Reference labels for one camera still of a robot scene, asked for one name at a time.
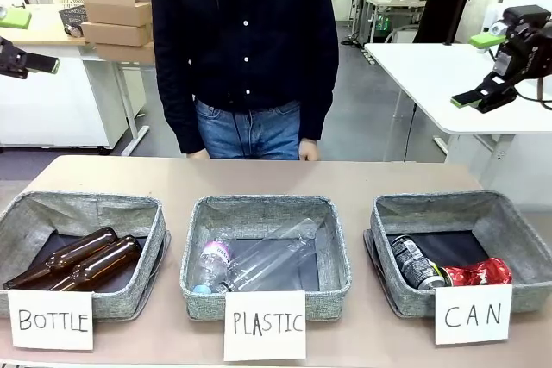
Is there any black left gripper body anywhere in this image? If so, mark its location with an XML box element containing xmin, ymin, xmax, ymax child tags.
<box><xmin>0</xmin><ymin>35</ymin><xmax>30</xmax><ymax>81</ymax></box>

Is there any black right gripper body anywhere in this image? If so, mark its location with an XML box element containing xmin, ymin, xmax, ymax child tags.
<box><xmin>492</xmin><ymin>4</ymin><xmax>552</xmax><ymax>84</ymax></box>

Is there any crushed red aluminium can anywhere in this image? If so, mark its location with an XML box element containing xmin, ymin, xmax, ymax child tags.
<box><xmin>439</xmin><ymin>256</ymin><xmax>514</xmax><ymax>288</ymax></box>

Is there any black aluminium can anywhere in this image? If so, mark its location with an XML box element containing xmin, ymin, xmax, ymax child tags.
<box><xmin>390</xmin><ymin>234</ymin><xmax>446</xmax><ymax>291</ymax></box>

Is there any brown glass bottle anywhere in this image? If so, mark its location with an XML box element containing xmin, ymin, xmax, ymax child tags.
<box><xmin>2</xmin><ymin>226</ymin><xmax>120</xmax><ymax>290</ymax></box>
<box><xmin>46</xmin><ymin>234</ymin><xmax>143</xmax><ymax>293</ymax></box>

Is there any large clear plastic bottle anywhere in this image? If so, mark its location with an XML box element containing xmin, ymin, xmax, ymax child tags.
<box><xmin>216</xmin><ymin>217</ymin><xmax>323</xmax><ymax>294</ymax></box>

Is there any small purple-label plastic bottle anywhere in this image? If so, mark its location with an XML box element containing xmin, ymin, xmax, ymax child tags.
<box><xmin>191</xmin><ymin>238</ymin><xmax>237</xmax><ymax>294</ymax></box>

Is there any person's right forearm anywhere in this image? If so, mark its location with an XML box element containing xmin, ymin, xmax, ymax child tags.
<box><xmin>160</xmin><ymin>78</ymin><xmax>207</xmax><ymax>156</ymax></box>

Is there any person's left forearm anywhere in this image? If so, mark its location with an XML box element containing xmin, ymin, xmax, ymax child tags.
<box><xmin>299</xmin><ymin>77</ymin><xmax>341</xmax><ymax>144</ymax></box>

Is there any black plastic mesh basket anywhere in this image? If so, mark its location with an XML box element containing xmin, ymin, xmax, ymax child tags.
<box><xmin>58</xmin><ymin>4</ymin><xmax>86</xmax><ymax>35</ymax></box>

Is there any grey fabric basket can label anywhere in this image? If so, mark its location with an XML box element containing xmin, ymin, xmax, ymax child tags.
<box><xmin>363</xmin><ymin>193</ymin><xmax>552</xmax><ymax>320</ymax></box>

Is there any white paper sign CAN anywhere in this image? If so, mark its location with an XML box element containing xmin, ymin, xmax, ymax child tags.
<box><xmin>434</xmin><ymin>284</ymin><xmax>513</xmax><ymax>346</ymax></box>

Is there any grey fabric basket plastic label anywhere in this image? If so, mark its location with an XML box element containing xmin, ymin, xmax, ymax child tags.
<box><xmin>179</xmin><ymin>194</ymin><xmax>353</xmax><ymax>321</ymax></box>

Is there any grey fabric basket bottle label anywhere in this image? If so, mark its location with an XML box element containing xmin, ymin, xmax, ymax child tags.
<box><xmin>0</xmin><ymin>190</ymin><xmax>172</xmax><ymax>321</ymax></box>

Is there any person's left hand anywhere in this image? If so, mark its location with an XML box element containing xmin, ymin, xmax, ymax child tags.
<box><xmin>298</xmin><ymin>138</ymin><xmax>321</xmax><ymax>163</ymax></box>

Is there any wooden top desk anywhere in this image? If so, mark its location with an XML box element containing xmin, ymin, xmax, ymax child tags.
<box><xmin>0</xmin><ymin>4</ymin><xmax>151</xmax><ymax>157</ymax></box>

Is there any white table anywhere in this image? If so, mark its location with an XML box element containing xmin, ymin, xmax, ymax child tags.
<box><xmin>363</xmin><ymin>42</ymin><xmax>552</xmax><ymax>167</ymax></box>

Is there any flat closed cardboard box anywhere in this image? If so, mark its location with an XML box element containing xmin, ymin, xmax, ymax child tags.
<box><xmin>95</xmin><ymin>41</ymin><xmax>156</xmax><ymax>64</ymax></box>
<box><xmin>81</xmin><ymin>21</ymin><xmax>155</xmax><ymax>47</ymax></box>

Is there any open cardboard box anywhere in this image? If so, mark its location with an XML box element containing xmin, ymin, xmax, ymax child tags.
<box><xmin>82</xmin><ymin>0</ymin><xmax>154</xmax><ymax>28</ymax></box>

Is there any background grey workbench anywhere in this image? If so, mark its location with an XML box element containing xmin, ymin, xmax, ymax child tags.
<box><xmin>350</xmin><ymin>0</ymin><xmax>428</xmax><ymax>44</ymax></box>

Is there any person in dark shirt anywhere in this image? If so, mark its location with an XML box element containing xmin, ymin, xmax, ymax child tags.
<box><xmin>150</xmin><ymin>0</ymin><xmax>341</xmax><ymax>161</ymax></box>

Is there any white paper sign BOTTLE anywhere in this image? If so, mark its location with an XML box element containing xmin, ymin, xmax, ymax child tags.
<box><xmin>7</xmin><ymin>289</ymin><xmax>95</xmax><ymax>351</ymax></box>

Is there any white paper sign PLASTIC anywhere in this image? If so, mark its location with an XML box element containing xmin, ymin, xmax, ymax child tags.
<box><xmin>223</xmin><ymin>290</ymin><xmax>307</xmax><ymax>362</ymax></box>

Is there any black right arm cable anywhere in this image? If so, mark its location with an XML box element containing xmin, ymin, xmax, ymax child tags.
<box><xmin>512</xmin><ymin>77</ymin><xmax>552</xmax><ymax>111</ymax></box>

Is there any green right wrist camera block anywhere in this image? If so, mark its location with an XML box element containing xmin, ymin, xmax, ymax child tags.
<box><xmin>468</xmin><ymin>17</ymin><xmax>511</xmax><ymax>49</ymax></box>

